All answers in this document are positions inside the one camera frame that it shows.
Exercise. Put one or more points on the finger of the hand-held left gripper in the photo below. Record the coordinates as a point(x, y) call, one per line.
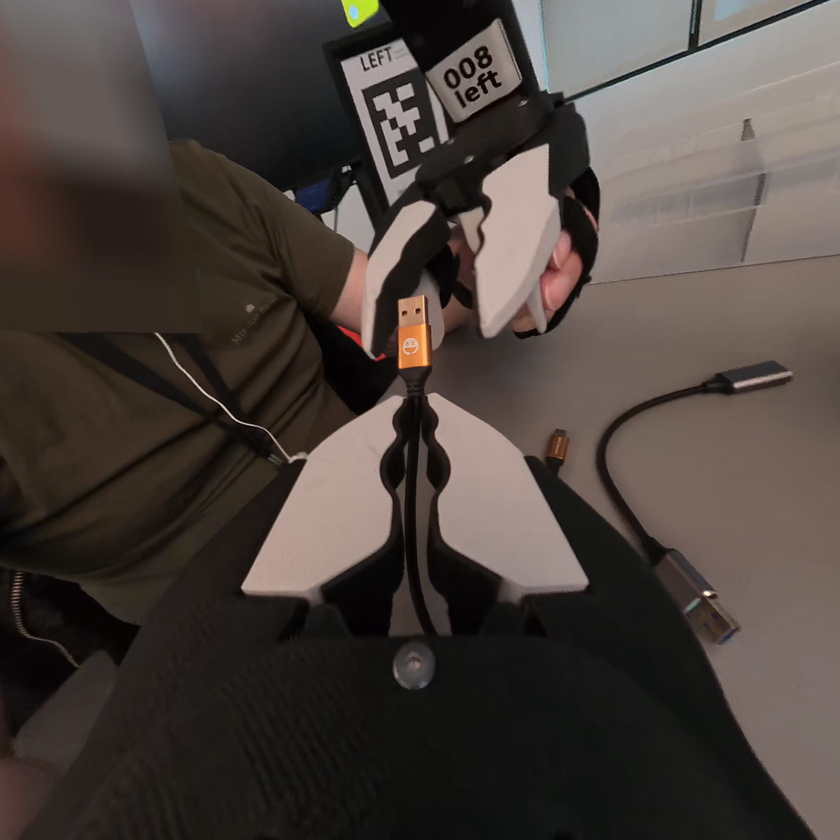
point(518, 229)
point(394, 256)

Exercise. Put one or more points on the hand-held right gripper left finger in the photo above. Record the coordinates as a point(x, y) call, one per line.
point(321, 518)

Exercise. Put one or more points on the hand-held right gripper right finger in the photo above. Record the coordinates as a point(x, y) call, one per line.
point(512, 518)

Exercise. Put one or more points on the clear plastic bin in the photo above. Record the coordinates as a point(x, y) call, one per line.
point(689, 197)

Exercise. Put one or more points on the person's left hand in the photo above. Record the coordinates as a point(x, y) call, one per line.
point(561, 275)

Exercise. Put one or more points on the black framed marker sign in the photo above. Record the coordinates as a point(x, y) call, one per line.
point(394, 118)

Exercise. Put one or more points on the frosted glass window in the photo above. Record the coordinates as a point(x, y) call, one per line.
point(623, 33)

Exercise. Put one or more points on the yellow sticker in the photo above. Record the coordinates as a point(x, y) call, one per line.
point(359, 13)

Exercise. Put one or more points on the person's olive shirt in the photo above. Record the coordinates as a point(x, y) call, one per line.
point(131, 459)

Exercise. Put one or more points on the black zipped jacket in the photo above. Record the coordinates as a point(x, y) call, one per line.
point(52, 623)

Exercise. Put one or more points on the large black wall screen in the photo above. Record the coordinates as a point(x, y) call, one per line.
point(262, 98)

